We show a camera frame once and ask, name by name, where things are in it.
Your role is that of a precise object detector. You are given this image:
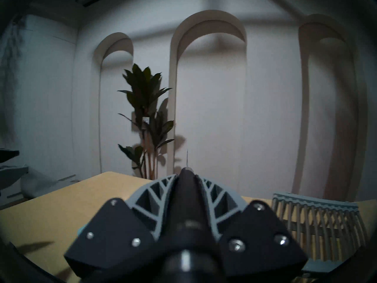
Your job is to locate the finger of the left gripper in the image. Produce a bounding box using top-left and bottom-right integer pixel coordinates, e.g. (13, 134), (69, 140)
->
(0, 166), (29, 189)
(0, 149), (20, 164)

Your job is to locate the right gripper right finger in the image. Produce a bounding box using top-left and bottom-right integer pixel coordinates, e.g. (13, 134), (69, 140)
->
(194, 175), (308, 278)

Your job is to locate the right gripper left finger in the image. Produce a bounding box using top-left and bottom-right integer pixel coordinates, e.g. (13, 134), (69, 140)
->
(64, 174), (178, 278)

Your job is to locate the black handled kitchen knife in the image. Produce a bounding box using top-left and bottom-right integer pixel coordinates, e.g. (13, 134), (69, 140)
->
(161, 150), (227, 283)

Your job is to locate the grey metal dish rack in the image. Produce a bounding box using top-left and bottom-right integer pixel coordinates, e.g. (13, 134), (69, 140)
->
(271, 192), (370, 273)

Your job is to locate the tall green potted plant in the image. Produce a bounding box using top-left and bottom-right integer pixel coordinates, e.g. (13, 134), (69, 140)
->
(117, 64), (186, 180)

